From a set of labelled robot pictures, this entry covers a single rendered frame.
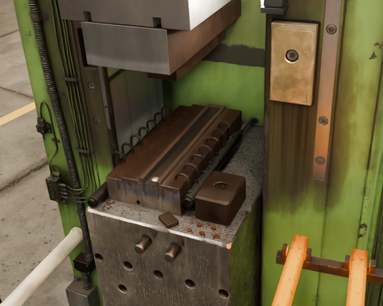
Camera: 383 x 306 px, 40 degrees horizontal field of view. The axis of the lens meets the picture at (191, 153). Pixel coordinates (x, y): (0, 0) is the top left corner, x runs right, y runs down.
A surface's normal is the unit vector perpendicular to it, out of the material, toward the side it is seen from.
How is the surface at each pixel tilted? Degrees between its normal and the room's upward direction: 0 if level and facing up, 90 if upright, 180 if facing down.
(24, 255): 0
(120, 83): 90
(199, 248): 90
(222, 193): 0
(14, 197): 0
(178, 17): 90
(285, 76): 90
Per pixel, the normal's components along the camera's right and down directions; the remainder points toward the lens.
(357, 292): -0.05, -0.86
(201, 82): -0.41, 0.49
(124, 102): 0.91, 0.17
